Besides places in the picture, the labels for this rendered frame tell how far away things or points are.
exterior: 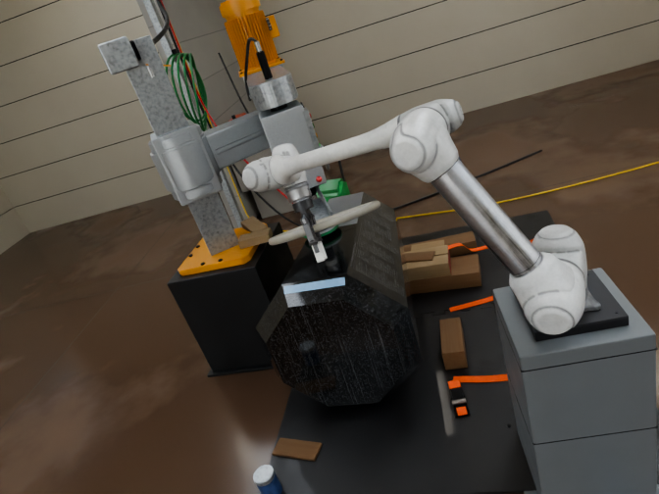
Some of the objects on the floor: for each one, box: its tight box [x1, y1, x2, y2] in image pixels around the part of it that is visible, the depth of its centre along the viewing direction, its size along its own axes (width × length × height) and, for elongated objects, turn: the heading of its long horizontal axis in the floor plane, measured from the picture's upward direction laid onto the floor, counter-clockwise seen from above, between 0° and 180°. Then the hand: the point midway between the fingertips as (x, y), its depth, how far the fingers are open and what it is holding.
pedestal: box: [167, 222, 294, 377], centre depth 334 cm, size 66×66×74 cm
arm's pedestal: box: [492, 268, 659, 494], centre depth 185 cm, size 50×50×80 cm
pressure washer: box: [316, 145, 350, 202], centre depth 432 cm, size 35×35×87 cm
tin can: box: [253, 465, 282, 494], centre depth 231 cm, size 10×10×13 cm
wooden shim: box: [272, 438, 323, 462], centre depth 251 cm, size 25×10×2 cm, turn 98°
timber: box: [439, 317, 468, 371], centre depth 278 cm, size 30×12×12 cm, turn 21°
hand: (319, 252), depth 183 cm, fingers closed on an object, 4 cm apart
